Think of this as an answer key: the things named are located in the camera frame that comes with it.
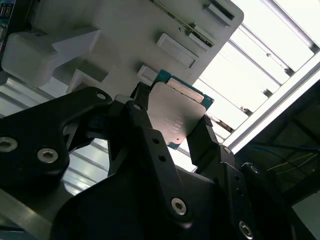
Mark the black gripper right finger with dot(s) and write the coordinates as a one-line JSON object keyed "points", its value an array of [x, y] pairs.
{"points": [[227, 175]]}

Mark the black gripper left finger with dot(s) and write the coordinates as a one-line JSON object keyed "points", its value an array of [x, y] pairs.
{"points": [[30, 140]]}

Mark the silver CPU plate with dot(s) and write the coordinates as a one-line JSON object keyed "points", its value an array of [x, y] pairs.
{"points": [[172, 110]]}

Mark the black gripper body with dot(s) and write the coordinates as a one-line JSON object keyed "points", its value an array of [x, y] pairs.
{"points": [[120, 205]]}

